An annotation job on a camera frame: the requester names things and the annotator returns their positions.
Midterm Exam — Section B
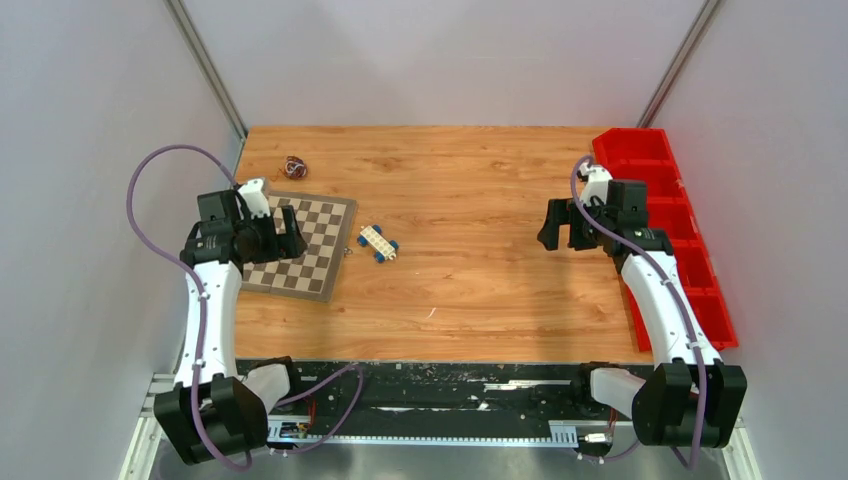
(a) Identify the white blue toy car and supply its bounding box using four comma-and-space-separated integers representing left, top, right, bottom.
357, 224, 399, 264

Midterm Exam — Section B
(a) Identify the aluminium frame rail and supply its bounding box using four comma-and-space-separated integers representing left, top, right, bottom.
117, 373, 764, 479

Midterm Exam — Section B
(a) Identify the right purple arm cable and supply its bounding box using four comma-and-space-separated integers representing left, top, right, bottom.
570, 155, 711, 472

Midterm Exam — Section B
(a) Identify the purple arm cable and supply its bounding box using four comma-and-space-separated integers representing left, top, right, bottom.
570, 155, 711, 472
125, 144, 254, 473

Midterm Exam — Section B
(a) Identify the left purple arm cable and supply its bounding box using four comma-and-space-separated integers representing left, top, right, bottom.
125, 144, 254, 473

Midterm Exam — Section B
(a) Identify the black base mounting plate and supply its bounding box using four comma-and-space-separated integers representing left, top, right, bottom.
270, 361, 627, 441

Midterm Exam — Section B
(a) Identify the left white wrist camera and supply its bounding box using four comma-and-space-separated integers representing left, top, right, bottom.
237, 178, 272, 218

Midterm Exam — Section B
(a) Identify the left corner aluminium post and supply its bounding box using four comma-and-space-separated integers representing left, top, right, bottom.
163, 0, 248, 144

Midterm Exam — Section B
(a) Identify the corner aluminium post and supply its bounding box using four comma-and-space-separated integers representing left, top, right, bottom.
636, 0, 724, 128
163, 0, 248, 144

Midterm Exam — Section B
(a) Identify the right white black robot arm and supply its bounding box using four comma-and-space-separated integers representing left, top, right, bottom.
537, 180, 748, 449

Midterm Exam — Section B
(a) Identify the red plastic bin row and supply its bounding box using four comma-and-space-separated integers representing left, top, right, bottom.
592, 128, 739, 351

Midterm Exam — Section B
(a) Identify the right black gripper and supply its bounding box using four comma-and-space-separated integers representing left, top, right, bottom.
537, 195, 614, 251

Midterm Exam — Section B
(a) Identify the right corner aluminium post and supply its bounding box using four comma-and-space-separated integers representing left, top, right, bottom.
636, 0, 724, 128

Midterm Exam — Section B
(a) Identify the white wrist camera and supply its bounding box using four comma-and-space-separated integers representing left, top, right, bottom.
578, 164, 613, 207
237, 178, 272, 218

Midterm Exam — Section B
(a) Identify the folding wooden chessboard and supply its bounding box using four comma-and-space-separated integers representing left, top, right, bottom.
239, 190, 359, 305

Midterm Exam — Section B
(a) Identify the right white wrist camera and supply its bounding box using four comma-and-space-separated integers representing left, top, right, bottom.
578, 164, 613, 207

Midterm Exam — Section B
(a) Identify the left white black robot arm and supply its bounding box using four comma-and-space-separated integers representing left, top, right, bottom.
153, 188, 307, 471

